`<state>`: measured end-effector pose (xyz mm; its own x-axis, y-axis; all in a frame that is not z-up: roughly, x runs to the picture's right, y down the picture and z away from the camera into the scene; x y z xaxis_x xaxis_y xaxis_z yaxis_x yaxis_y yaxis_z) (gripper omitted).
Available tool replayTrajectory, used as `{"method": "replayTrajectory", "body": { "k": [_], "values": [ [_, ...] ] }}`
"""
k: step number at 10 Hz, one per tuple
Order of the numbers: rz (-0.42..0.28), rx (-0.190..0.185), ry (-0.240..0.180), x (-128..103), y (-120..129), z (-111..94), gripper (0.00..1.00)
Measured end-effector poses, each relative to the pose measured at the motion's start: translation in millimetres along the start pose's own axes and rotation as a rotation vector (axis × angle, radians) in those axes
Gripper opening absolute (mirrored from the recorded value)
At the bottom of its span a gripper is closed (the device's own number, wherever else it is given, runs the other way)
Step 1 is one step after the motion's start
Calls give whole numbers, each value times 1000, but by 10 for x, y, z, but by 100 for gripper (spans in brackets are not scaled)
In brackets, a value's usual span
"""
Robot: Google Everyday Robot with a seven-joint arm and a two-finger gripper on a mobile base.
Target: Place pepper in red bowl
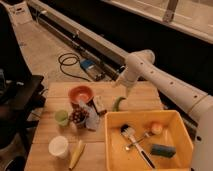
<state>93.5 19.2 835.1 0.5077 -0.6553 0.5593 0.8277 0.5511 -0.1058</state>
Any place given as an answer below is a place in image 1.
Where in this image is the red bowl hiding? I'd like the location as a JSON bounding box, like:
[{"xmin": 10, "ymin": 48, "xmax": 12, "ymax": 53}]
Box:
[{"xmin": 68, "ymin": 85, "xmax": 94, "ymax": 104}]

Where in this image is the blue box device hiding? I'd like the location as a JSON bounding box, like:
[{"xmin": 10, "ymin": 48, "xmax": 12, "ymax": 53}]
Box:
[{"xmin": 80, "ymin": 59, "xmax": 95, "ymax": 70}]

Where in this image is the black coiled cable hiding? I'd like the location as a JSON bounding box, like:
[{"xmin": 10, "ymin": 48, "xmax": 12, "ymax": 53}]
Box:
[{"xmin": 58, "ymin": 52, "xmax": 93, "ymax": 83}]

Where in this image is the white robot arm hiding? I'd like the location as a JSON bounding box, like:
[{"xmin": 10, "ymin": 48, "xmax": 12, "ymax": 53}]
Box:
[{"xmin": 115, "ymin": 50, "xmax": 213, "ymax": 171}]

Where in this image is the yellow plastic bin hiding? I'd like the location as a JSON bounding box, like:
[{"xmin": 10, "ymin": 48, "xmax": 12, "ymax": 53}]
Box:
[{"xmin": 105, "ymin": 110, "xmax": 193, "ymax": 171}]

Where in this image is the dotted dark cup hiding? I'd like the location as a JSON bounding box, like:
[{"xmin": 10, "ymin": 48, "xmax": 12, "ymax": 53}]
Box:
[{"xmin": 71, "ymin": 108, "xmax": 87, "ymax": 128}]

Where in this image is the small brown box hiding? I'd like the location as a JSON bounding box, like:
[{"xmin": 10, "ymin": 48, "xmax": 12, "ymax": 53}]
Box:
[{"xmin": 93, "ymin": 96, "xmax": 107, "ymax": 115}]

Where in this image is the dish brush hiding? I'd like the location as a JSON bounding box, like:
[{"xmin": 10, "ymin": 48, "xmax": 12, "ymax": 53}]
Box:
[{"xmin": 120, "ymin": 124, "xmax": 155, "ymax": 169}]

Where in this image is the black side furniture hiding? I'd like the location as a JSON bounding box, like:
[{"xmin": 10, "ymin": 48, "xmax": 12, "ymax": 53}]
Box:
[{"xmin": 0, "ymin": 3, "xmax": 45, "ymax": 151}]

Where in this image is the peach toy fruit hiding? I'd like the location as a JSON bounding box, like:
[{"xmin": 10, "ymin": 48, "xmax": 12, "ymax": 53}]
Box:
[{"xmin": 151, "ymin": 122, "xmax": 163, "ymax": 135}]

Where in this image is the blue green sponge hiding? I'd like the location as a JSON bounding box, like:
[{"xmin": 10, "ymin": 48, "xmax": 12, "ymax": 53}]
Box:
[{"xmin": 150, "ymin": 144, "xmax": 176, "ymax": 158}]

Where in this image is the metal spoon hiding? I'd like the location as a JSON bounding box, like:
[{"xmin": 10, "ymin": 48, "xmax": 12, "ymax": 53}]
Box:
[{"xmin": 125, "ymin": 132, "xmax": 154, "ymax": 151}]

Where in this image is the white cup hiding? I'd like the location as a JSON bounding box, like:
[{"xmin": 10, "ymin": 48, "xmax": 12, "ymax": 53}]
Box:
[{"xmin": 48, "ymin": 136, "xmax": 69, "ymax": 158}]

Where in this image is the green cup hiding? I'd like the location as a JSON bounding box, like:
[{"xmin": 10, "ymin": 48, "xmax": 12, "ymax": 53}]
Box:
[{"xmin": 54, "ymin": 110, "xmax": 69, "ymax": 126}]

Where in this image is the white floor box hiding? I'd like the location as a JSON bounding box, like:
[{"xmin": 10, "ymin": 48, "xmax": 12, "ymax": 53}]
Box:
[{"xmin": 9, "ymin": 1, "xmax": 32, "ymax": 26}]

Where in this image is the clear plastic bag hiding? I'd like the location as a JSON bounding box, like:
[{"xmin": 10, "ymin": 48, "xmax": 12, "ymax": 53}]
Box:
[{"xmin": 79, "ymin": 100, "xmax": 100, "ymax": 131}]

